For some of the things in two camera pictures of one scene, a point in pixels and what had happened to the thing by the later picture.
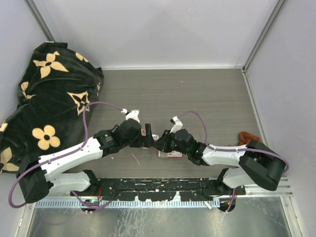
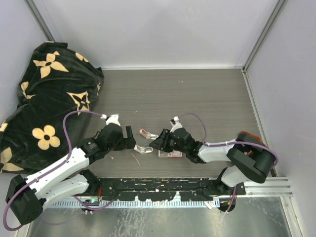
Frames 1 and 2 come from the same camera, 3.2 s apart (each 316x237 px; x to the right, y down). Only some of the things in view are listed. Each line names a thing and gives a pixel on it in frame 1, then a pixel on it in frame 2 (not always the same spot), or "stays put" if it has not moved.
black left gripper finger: [147, 141] → [129, 143]
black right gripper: [162, 144] stays put
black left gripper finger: [148, 131] → [129, 132]
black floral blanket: [58, 88] stays put
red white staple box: [174, 153] stays put
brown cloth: [245, 138] stays put
